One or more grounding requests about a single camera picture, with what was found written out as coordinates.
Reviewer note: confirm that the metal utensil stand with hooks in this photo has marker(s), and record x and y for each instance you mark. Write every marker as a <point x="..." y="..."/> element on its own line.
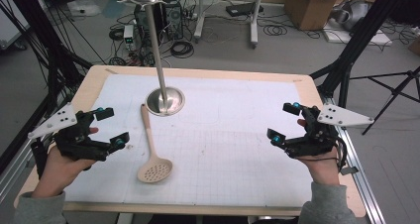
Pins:
<point x="155" y="45"/>

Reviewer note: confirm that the black flat box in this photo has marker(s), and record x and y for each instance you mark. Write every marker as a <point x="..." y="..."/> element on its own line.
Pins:
<point x="242" y="9"/>

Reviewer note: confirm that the small grey power supply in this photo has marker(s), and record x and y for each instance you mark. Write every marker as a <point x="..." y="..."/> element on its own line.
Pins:
<point x="128" y="32"/>

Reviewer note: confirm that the white flat board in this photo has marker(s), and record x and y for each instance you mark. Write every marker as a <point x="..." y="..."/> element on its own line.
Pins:
<point x="379" y="39"/>

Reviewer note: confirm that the thick black camera stand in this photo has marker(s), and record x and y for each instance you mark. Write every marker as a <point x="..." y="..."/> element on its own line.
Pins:
<point x="363" y="32"/>

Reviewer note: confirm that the white rolling stand frame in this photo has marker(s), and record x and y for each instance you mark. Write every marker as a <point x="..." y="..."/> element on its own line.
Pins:
<point x="254" y="19"/>

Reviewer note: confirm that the thin black tripod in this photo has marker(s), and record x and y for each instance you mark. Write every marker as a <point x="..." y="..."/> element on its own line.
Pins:
<point x="393" y="91"/>

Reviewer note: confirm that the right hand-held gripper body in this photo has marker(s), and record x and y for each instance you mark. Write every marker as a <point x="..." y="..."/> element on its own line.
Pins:
<point x="317" y="141"/>

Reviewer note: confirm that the person's left hand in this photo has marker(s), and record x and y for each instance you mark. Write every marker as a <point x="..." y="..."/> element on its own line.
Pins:
<point x="57" y="174"/>

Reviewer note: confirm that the person's right hand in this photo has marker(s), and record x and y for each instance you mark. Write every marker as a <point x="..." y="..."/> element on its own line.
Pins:
<point x="323" y="171"/>

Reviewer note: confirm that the beige slotted spoon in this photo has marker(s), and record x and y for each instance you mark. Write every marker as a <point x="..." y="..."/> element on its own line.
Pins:
<point x="149" y="134"/>

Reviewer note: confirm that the large cardboard box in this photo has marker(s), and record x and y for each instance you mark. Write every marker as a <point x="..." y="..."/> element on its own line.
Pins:
<point x="307" y="9"/>

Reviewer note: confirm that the small cardboard box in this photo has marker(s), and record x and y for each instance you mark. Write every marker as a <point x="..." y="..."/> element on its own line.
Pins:
<point x="415" y="47"/>

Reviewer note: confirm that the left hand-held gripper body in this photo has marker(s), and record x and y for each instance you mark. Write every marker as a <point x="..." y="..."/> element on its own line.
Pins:
<point x="79" y="144"/>

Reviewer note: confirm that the grey shiny bag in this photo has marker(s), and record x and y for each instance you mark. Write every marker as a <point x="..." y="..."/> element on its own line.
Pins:
<point x="351" y="14"/>

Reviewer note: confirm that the white plastic sheet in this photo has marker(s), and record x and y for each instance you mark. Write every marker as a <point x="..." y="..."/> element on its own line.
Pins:
<point x="84" y="7"/>

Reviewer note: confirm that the white grid mat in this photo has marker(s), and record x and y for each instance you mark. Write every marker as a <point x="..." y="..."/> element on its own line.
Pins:
<point x="231" y="134"/>

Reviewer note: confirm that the black computer tower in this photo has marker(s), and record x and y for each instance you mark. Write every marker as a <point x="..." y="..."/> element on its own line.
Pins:
<point x="173" y="21"/>

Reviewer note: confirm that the aluminium rail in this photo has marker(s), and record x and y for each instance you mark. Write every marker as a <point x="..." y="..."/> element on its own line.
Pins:
<point x="13" y="177"/>
<point x="360" y="184"/>

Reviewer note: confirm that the grey tape piece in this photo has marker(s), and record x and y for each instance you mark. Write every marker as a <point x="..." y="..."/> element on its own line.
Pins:
<point x="349" y="170"/>

